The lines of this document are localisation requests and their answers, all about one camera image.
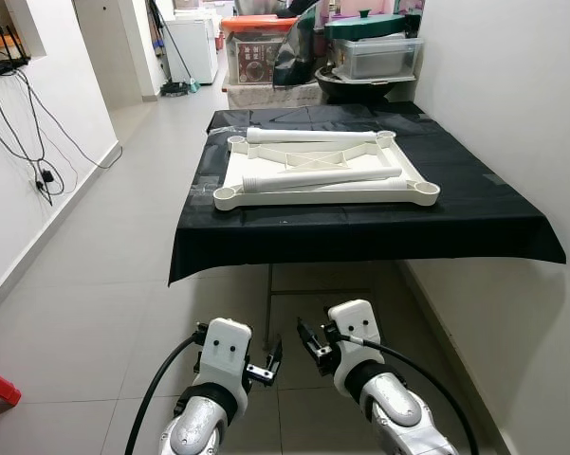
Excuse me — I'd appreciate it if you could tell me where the green lid with knob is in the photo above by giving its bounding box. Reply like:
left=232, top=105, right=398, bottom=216
left=324, top=8, right=424, bottom=42

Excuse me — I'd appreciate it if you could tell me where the black round pan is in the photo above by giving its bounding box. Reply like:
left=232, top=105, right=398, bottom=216
left=313, top=64, right=420, bottom=105

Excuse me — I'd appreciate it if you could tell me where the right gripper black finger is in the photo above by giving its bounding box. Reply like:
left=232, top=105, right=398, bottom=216
left=296, top=319, right=327, bottom=365

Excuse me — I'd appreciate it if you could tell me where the mop with black base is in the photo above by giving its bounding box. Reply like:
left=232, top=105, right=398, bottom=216
left=150, top=0, right=198, bottom=98

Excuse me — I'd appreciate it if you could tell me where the white plastic table leg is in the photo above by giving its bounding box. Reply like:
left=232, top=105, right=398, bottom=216
left=242, top=167, right=404, bottom=193
left=246, top=127, right=392, bottom=146

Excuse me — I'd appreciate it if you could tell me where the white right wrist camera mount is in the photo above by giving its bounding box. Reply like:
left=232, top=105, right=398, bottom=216
left=327, top=300, right=380, bottom=375

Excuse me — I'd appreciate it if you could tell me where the black plastic bag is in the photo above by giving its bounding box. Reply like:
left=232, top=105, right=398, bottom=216
left=272, top=0, right=325, bottom=88

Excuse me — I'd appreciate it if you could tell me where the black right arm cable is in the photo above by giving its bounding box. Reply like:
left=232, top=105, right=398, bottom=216
left=340, top=336, right=481, bottom=455

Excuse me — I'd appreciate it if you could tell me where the black tablecloth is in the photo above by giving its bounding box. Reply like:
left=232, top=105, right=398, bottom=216
left=168, top=102, right=567, bottom=285

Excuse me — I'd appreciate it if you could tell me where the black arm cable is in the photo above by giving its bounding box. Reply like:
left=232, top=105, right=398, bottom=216
left=123, top=322, right=208, bottom=455
left=340, top=336, right=481, bottom=455

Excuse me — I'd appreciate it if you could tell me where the black wire basket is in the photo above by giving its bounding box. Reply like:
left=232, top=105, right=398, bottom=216
left=0, top=27, right=31, bottom=77

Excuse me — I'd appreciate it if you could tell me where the clear plastic container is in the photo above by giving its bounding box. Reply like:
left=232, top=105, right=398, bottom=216
left=330, top=36, right=425, bottom=82

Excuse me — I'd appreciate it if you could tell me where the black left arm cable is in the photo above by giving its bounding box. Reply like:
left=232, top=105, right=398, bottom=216
left=123, top=322, right=208, bottom=455

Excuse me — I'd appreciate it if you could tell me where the grey speckled ledge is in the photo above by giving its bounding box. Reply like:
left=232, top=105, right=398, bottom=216
left=223, top=82, right=323, bottom=108

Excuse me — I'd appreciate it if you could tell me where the white cabinet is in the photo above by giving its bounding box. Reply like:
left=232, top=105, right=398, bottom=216
left=164, top=9, right=219, bottom=86

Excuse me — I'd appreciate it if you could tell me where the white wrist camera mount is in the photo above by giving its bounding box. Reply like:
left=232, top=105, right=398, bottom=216
left=327, top=300, right=380, bottom=375
left=197, top=318, right=254, bottom=399

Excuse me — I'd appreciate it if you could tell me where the grey metal table frame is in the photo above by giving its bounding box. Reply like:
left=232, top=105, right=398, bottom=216
left=262, top=264, right=376, bottom=354

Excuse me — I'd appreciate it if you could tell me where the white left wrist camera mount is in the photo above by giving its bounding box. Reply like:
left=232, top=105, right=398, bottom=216
left=197, top=318, right=254, bottom=399

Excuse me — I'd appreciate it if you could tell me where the white plastic table top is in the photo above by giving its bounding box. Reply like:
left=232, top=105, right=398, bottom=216
left=213, top=128, right=441, bottom=211

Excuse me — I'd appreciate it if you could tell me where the black wall cable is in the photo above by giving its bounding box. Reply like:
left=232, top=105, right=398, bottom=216
left=0, top=81, right=56, bottom=205
left=14, top=68, right=124, bottom=172

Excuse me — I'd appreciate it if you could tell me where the clear box with orange lid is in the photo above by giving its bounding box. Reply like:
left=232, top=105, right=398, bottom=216
left=220, top=14, right=298, bottom=88

